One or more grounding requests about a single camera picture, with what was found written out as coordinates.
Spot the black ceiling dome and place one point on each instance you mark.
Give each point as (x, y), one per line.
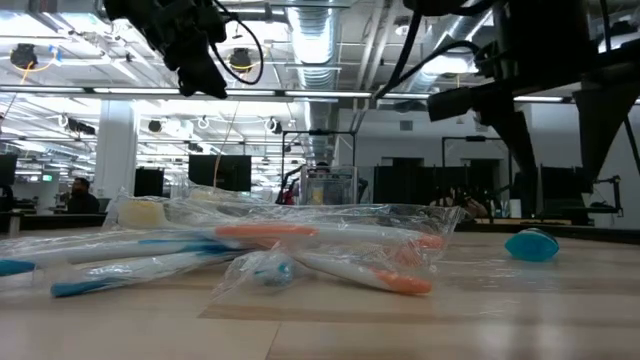
(241, 60)
(23, 56)

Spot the silver smooth air duct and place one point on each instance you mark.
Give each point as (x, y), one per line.
(440, 70)

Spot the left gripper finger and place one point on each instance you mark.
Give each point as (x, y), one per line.
(212, 82)
(192, 80)

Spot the silver ribbed air duct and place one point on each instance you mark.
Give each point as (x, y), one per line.
(315, 40)

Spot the clear acrylic organizer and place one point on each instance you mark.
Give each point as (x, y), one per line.
(327, 187)

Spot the teal bottle white cap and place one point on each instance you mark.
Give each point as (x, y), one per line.
(532, 247)

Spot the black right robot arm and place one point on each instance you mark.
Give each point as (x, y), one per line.
(545, 20)

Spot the white square pillar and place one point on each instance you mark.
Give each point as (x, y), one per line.
(115, 150)

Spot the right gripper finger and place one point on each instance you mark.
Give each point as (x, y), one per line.
(600, 125)
(515, 135)

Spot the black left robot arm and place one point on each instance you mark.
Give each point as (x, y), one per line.
(125, 7)

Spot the person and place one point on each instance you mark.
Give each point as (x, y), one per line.
(470, 207)
(322, 165)
(82, 200)

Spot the long overhead light bar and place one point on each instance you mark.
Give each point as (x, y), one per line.
(325, 93)

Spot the black cabinet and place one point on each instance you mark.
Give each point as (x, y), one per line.
(149, 182)

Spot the black background robot station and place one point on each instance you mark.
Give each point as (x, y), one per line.
(560, 190)

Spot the black monitor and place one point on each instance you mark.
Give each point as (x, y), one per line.
(235, 172)
(7, 170)

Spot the black station frame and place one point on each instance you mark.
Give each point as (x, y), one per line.
(475, 138)
(320, 132)

